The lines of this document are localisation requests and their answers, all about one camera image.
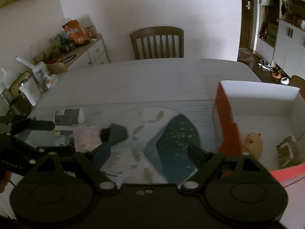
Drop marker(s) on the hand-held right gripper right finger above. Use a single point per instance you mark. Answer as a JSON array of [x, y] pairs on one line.
[[195, 156]]

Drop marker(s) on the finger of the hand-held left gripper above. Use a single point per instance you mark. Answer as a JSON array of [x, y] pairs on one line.
[[62, 149], [35, 125]]

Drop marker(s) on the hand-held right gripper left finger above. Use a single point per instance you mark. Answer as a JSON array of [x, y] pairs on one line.
[[103, 158]]

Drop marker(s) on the dark blue wipes packet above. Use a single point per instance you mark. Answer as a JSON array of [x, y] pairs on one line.
[[69, 116]]

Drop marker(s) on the red cardboard box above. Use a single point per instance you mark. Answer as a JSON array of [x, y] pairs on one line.
[[224, 124]]

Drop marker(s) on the white desktop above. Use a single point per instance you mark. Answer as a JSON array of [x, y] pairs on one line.
[[143, 83]]

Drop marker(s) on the pale pink packet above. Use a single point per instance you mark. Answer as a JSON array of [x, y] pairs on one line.
[[87, 137]]

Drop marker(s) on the metal pot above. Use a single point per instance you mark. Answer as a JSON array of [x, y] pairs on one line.
[[14, 102]]

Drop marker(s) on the white jug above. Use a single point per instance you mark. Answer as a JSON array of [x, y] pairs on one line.
[[29, 91]]

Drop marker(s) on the yellow rimmed tray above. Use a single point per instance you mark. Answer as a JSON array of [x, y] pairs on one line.
[[15, 83]]

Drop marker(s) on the crumpled white packet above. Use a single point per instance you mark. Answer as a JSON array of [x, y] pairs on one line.
[[52, 81]]

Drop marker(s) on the white printed pouch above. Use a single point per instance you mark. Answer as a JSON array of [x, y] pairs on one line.
[[41, 76]]

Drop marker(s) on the yellow plush toy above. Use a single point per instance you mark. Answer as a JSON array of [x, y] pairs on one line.
[[253, 145]]

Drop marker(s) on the brown basket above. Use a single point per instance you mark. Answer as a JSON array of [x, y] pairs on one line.
[[56, 68]]

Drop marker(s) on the fish print table mat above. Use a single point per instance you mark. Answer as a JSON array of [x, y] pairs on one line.
[[147, 115]]

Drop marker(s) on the cluster of bottles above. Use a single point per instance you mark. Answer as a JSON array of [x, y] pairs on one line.
[[58, 44]]

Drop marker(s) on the brown packet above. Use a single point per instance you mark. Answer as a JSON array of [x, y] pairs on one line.
[[288, 152]]

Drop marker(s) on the white sideboard cabinet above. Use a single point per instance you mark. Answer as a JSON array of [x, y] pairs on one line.
[[95, 52]]

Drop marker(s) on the orange snack bag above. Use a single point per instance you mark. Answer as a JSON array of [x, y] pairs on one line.
[[75, 33]]

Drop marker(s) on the small jar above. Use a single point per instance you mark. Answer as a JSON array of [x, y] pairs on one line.
[[90, 32]]

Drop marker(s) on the orange shoes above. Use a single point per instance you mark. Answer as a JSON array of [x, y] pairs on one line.
[[276, 74]]

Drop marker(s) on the pair of dark sneakers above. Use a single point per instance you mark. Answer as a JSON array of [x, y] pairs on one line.
[[266, 64]]

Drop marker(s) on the white shoe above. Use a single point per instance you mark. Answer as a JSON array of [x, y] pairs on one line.
[[285, 80]]

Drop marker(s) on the brown wooden chair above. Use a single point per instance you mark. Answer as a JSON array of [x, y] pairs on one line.
[[157, 41], [299, 83]]

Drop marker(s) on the brown door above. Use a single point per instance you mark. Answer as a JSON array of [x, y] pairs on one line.
[[246, 23]]

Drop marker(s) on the white shelving cabinet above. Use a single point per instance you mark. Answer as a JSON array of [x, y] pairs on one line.
[[288, 40]]

